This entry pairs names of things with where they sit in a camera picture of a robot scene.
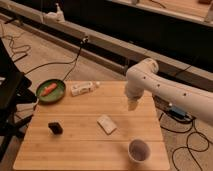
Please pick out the white object on rail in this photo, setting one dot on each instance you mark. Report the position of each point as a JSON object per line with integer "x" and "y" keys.
{"x": 57, "y": 16}

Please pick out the wooden table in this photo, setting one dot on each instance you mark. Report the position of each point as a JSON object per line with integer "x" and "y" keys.
{"x": 84, "y": 145}

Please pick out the black eraser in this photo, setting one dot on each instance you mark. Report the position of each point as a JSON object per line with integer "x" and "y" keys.
{"x": 55, "y": 127}

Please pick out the orange carrot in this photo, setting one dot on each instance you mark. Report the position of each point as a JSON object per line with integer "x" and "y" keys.
{"x": 47, "y": 90}

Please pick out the blue power adapter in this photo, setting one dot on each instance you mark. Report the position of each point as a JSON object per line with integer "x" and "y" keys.
{"x": 177, "y": 112}

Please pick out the green frying pan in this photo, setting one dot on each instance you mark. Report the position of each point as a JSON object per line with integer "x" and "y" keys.
{"x": 55, "y": 96}

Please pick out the black chair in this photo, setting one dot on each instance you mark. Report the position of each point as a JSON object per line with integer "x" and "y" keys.
{"x": 14, "y": 90}

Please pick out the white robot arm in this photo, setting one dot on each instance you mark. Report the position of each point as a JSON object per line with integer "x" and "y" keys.
{"x": 143, "y": 76}

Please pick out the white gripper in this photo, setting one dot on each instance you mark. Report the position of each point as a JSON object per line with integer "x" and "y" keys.
{"x": 132, "y": 103}

